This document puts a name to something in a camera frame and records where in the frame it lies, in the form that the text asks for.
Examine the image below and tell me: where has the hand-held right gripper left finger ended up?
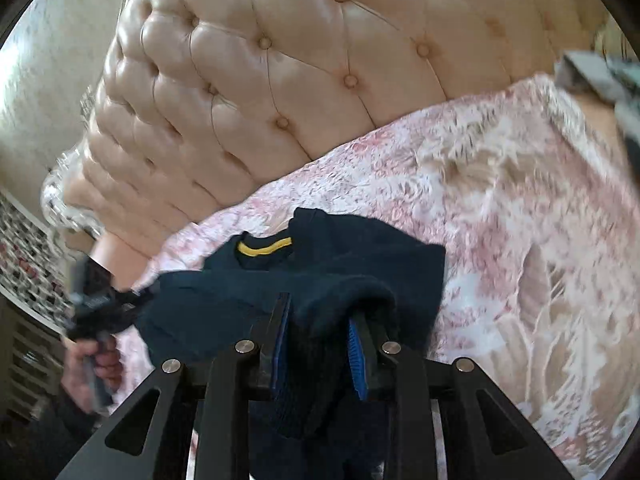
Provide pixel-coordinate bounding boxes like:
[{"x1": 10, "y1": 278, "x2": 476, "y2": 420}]
[{"x1": 57, "y1": 293, "x2": 292, "y2": 480}]

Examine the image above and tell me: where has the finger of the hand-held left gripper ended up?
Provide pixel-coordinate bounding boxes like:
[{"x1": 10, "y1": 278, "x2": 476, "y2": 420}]
[{"x1": 112, "y1": 282, "x2": 162, "y2": 313}]

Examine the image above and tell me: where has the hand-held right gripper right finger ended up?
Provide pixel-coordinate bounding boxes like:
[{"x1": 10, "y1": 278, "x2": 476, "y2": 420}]
[{"x1": 348, "y1": 310, "x2": 573, "y2": 480}]

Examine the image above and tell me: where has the navy sweatshirt with yellow letters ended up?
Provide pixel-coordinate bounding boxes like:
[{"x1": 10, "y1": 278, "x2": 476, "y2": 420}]
[{"x1": 135, "y1": 206, "x2": 447, "y2": 480}]

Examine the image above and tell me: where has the person's left forearm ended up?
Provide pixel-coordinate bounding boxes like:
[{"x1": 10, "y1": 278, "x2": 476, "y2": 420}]
[{"x1": 0, "y1": 395, "x2": 103, "y2": 480}]

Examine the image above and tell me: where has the pile of grey-green clothes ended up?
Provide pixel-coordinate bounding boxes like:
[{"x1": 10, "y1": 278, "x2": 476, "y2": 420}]
[{"x1": 602, "y1": 57, "x2": 640, "y2": 186}]

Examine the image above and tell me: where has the person's left hand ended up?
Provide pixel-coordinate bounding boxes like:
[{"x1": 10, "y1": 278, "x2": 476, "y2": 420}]
[{"x1": 61, "y1": 332, "x2": 123, "y2": 413}]

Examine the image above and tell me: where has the pink floral sofa cover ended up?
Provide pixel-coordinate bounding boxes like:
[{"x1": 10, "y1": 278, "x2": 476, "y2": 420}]
[{"x1": 112, "y1": 72, "x2": 640, "y2": 480}]

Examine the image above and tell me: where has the tufted beige headboard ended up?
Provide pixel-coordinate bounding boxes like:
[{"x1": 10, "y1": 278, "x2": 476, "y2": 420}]
[{"x1": 40, "y1": 0, "x2": 616, "y2": 271}]

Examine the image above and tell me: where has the grey garment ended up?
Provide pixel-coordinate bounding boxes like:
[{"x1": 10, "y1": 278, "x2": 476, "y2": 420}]
[{"x1": 554, "y1": 49, "x2": 616, "y2": 97}]

